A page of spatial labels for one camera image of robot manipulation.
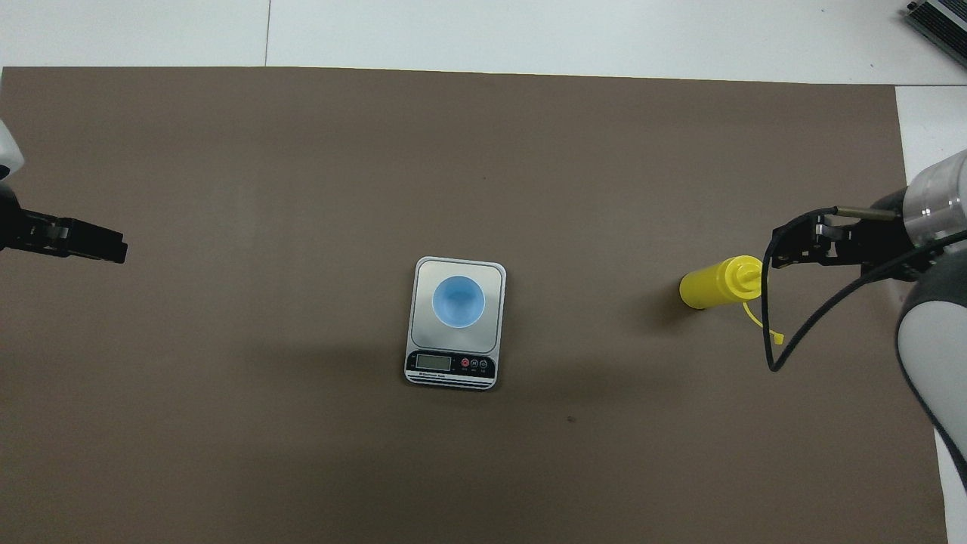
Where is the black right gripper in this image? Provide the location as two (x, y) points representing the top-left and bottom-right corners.
(771, 187), (941, 283)

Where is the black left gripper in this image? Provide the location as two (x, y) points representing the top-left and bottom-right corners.
(0, 185), (128, 265)

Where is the yellow squeeze bottle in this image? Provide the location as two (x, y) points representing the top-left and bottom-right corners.
(679, 255), (785, 346)

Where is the light blue plastic cup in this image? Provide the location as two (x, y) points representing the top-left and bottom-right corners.
(431, 276), (486, 329)

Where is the silver digital kitchen scale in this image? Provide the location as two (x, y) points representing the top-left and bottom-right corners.
(404, 256), (507, 391)

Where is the grey ribbed metal device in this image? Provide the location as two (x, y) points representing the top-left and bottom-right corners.
(904, 0), (967, 73)

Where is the brown table mat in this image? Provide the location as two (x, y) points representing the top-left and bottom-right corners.
(0, 66), (949, 544)

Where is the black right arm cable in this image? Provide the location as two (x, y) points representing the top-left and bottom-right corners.
(763, 206), (967, 372)

